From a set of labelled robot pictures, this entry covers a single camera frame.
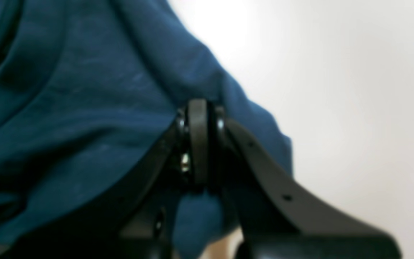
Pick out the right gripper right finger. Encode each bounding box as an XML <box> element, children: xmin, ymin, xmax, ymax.
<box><xmin>209</xmin><ymin>104</ymin><xmax>401</xmax><ymax>259</ymax></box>

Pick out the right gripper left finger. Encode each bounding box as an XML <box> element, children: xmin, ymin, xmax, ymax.
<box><xmin>8</xmin><ymin>99</ymin><xmax>207</xmax><ymax>259</ymax></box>

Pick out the dark blue T-shirt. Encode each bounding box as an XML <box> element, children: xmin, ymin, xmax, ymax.
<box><xmin>0</xmin><ymin>0</ymin><xmax>292</xmax><ymax>259</ymax></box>

